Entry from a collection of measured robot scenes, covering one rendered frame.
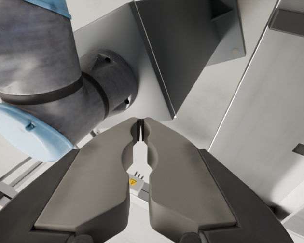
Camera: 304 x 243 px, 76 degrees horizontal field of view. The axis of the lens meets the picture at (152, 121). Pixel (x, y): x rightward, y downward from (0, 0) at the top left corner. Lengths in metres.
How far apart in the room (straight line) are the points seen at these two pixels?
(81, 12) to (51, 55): 1.25
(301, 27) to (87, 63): 0.33
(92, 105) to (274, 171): 0.31
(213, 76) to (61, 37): 1.03
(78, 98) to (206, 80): 1.00
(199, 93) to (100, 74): 0.96
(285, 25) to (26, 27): 0.26
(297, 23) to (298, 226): 0.31
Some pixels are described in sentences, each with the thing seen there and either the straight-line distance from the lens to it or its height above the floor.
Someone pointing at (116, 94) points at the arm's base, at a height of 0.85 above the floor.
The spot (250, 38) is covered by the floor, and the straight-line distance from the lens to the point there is 1.16.
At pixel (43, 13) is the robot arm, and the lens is 0.27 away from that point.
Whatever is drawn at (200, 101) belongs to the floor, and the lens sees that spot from 1.31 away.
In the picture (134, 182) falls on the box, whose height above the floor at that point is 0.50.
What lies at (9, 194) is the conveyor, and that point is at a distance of 1.35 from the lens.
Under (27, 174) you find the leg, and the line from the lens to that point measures 1.46.
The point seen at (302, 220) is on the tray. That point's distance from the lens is 0.44.
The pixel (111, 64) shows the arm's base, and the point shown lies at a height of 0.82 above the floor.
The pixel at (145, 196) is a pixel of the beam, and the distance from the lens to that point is 1.25.
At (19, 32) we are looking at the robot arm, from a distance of 0.26.
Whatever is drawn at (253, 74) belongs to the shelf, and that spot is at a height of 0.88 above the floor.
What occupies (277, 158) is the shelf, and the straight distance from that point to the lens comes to 0.35.
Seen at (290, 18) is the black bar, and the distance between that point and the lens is 0.24.
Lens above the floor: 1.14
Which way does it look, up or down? 48 degrees down
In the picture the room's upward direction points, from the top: 143 degrees counter-clockwise
